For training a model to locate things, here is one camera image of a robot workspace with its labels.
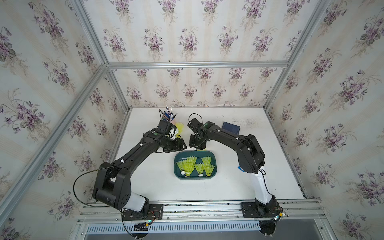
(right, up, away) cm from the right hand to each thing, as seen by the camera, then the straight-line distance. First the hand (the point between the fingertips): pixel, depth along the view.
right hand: (193, 146), depth 93 cm
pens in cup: (-18, +20, +9) cm, 28 cm away
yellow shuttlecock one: (-10, +12, +12) cm, 20 cm away
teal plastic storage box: (-7, -4, -5) cm, 10 cm away
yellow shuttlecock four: (+3, -11, -9) cm, 14 cm away
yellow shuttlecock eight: (+8, -7, -7) cm, 12 cm away
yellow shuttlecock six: (-8, -9, -8) cm, 14 cm away
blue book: (+30, +11, +15) cm, 35 cm away
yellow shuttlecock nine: (-2, -10, -11) cm, 15 cm away
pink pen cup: (-14, +16, +5) cm, 22 cm away
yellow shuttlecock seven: (-1, -7, -7) cm, 10 cm away
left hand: (-5, +1, -10) cm, 11 cm away
